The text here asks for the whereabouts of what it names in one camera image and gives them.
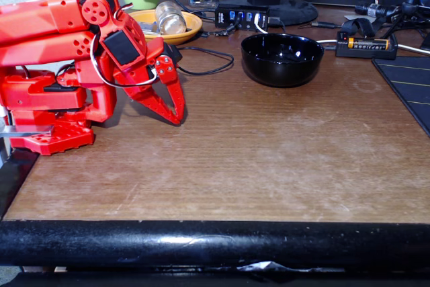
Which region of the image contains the silver metal piece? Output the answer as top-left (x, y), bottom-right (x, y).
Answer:
top-left (139, 22), bottom-right (159, 35)

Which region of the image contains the clear glass jar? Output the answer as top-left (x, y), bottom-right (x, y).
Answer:
top-left (155, 1), bottom-right (187, 36)

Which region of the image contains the yellow dish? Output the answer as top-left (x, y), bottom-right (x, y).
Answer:
top-left (129, 9), bottom-right (204, 46)

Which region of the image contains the black usb hub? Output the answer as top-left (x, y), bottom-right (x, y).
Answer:
top-left (214, 3), bottom-right (269, 32)

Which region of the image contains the black glossy bowl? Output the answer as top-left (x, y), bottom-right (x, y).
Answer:
top-left (241, 32), bottom-right (325, 88)

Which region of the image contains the metal clamp bar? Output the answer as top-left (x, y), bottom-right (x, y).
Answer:
top-left (0, 124), bottom-right (54, 138)

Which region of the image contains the black padded table edge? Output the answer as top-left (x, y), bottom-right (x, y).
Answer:
top-left (0, 219), bottom-right (430, 268)

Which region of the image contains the black battery charger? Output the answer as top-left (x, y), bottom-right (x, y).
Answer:
top-left (335, 30), bottom-right (399, 60)

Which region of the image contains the yellow black battery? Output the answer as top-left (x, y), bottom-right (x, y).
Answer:
top-left (347, 37), bottom-right (390, 50)

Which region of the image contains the black flashlight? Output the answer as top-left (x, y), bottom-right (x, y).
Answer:
top-left (355, 1), bottom-right (404, 19)

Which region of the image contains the black mat with yellow lines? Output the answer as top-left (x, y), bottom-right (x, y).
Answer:
top-left (372, 55), bottom-right (430, 137)

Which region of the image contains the black tripod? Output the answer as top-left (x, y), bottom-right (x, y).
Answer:
top-left (381, 0), bottom-right (430, 40)

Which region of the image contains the small black gripper camera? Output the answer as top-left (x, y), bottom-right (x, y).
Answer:
top-left (163, 43), bottom-right (183, 63)

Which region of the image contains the white servo wire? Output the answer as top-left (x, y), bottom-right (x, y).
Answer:
top-left (89, 3), bottom-right (159, 88)

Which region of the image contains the black short usb cable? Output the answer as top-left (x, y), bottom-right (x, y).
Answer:
top-left (200, 14), bottom-right (243, 38)

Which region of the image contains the white usb cable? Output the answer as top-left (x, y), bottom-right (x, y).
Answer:
top-left (254, 13), bottom-right (338, 46)

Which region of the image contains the black audio plug cable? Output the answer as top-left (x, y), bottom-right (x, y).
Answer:
top-left (297, 20), bottom-right (342, 30)

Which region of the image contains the black strap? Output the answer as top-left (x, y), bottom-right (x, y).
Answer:
top-left (341, 17), bottom-right (379, 39)

